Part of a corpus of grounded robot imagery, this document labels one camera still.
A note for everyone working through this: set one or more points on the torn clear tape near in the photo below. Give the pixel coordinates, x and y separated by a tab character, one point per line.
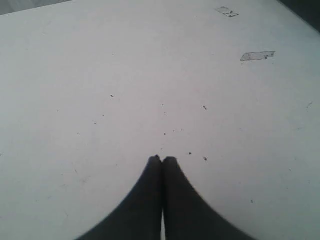
257	56

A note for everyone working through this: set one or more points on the torn clear tape far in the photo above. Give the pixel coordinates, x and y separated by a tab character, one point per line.
227	12

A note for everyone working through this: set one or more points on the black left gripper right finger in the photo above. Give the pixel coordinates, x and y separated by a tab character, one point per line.
186	215

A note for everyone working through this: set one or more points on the torn clear tape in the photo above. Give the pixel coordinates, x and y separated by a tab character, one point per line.
227	12
257	56

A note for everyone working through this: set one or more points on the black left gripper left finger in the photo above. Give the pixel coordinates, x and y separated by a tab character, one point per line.
139	215

